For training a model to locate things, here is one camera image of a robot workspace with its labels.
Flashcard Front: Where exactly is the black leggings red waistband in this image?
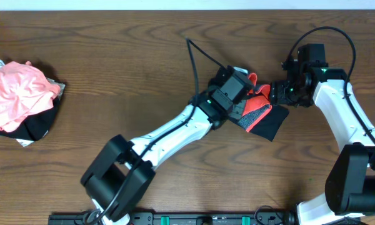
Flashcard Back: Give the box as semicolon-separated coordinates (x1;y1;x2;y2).
233;72;289;141

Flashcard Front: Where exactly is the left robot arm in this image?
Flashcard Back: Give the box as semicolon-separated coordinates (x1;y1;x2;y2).
81;66;255;224

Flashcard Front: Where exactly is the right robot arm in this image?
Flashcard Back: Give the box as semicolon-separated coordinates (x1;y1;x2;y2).
270;44;375;224

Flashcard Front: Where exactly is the black folded garment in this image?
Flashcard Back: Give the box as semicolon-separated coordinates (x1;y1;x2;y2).
0;79;66;146

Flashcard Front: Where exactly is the pink crumpled garment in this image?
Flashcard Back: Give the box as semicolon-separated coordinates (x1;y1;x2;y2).
0;61;61;133

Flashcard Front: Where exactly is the right black cable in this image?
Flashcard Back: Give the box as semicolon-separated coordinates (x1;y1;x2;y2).
281;26;375;166

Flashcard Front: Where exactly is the black cable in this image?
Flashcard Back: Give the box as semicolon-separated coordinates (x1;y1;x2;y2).
82;37;229;225
281;26;375;166

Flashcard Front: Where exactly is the left black cable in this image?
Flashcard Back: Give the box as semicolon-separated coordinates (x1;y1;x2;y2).
82;37;229;225

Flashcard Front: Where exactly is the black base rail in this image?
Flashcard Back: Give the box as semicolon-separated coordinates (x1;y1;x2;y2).
47;212;296;225

